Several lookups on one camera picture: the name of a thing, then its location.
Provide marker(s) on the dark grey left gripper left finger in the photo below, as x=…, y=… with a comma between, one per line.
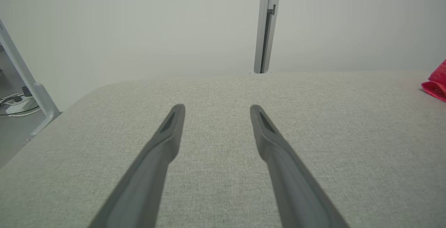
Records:
x=146, y=172

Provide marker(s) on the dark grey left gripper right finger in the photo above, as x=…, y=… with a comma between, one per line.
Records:
x=296, y=186

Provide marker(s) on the red basketball jersey number 23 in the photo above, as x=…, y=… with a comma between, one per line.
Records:
x=437, y=85

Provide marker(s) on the black plug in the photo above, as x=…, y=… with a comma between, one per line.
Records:
x=26, y=91

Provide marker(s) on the grey partition end post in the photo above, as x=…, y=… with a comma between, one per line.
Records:
x=41, y=95

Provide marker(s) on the grey partition post with feet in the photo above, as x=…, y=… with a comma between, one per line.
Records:
x=260, y=29

